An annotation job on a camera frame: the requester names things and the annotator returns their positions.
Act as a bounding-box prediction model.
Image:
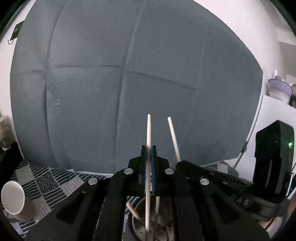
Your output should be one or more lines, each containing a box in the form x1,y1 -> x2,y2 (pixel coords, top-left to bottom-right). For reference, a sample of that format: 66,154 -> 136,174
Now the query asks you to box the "white chopstick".
168,116 -> 181,162

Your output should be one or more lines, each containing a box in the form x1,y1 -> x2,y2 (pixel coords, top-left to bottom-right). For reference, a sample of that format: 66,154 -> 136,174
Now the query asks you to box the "blue patterned tablecloth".
6,159 -> 241,237

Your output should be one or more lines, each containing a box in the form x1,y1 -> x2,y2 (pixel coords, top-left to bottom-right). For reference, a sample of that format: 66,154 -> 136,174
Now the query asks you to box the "lavender container on shelf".
268,70 -> 293,104

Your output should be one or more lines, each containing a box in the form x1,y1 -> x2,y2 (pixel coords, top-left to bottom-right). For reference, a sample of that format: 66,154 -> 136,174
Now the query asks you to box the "wooden chopstick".
145,114 -> 152,241

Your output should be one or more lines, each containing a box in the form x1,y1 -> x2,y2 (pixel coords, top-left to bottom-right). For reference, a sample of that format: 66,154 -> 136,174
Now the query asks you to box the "chopstick inside cup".
126,202 -> 142,220

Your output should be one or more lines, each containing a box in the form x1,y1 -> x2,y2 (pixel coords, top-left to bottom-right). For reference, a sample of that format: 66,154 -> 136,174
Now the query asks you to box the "beige ceramic mug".
1,181 -> 34,223

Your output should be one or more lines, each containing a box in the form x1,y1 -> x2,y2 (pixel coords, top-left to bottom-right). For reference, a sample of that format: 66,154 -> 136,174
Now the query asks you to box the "black metal utensil cup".
129,195 -> 175,240

